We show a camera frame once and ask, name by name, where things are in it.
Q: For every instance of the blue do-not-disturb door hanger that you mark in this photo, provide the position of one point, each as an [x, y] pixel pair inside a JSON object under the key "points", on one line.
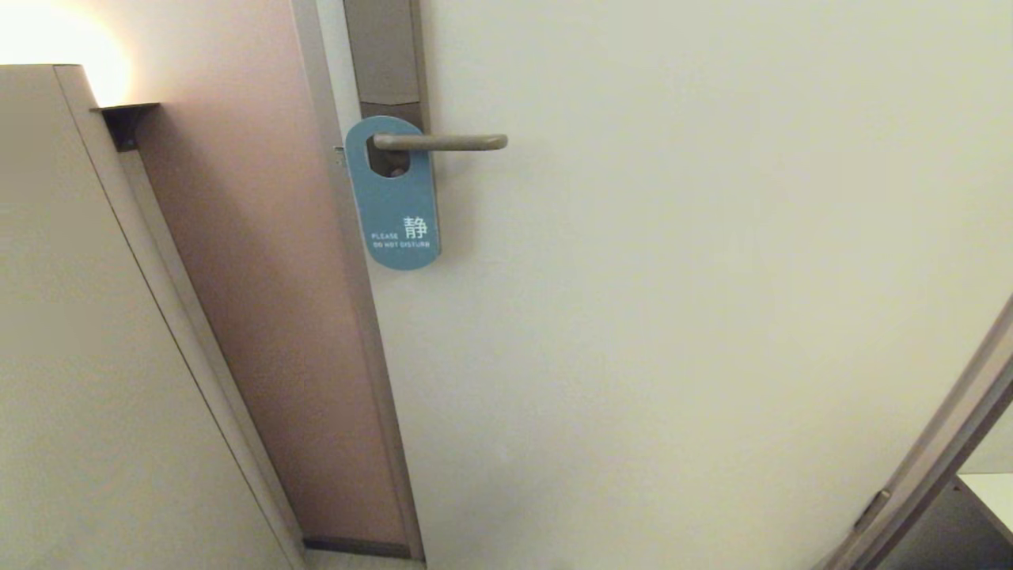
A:
{"points": [[396, 210]]}

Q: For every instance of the white door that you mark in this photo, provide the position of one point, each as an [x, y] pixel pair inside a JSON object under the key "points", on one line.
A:
{"points": [[673, 317]]}

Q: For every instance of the brown metal lock plate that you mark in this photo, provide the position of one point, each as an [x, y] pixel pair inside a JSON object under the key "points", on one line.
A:
{"points": [[384, 47]]}

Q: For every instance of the small metal hinge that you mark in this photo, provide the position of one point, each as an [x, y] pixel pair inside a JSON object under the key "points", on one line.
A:
{"points": [[873, 508]]}

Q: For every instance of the dark cabinet side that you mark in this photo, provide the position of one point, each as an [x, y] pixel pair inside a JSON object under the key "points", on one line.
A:
{"points": [[950, 538]]}

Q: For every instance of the dark wall lamp bracket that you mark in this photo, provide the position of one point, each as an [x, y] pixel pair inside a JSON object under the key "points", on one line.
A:
{"points": [[127, 119]]}

